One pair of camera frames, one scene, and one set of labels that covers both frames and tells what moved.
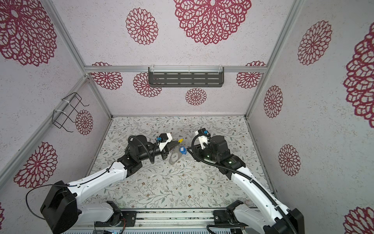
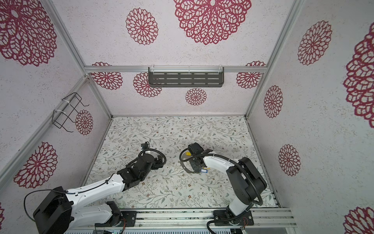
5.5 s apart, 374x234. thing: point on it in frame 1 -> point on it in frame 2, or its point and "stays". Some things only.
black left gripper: x=165 y=150 -> x=157 y=165
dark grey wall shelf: x=183 y=77 stays
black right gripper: x=197 y=155 -> x=194 y=166
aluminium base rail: x=170 y=219 stays
